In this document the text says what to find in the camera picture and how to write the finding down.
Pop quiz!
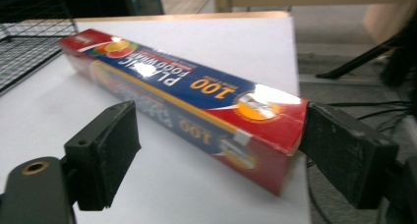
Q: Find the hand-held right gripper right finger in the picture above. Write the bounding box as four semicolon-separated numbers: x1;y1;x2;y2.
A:
298;101;400;210

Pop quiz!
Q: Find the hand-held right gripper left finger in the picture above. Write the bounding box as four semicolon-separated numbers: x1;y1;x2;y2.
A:
64;100;143;212

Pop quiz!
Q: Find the blue red plastic wrap box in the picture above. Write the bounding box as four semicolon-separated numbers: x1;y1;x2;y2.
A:
58;28;310;196

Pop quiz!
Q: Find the black stand leg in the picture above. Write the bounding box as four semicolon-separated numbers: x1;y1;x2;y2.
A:
316;28;417;81

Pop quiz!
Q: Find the black cable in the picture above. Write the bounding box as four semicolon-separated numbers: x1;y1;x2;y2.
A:
356;107;415;122

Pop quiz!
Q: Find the black wire mesh basket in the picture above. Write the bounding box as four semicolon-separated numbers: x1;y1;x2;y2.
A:
0;0;80;95

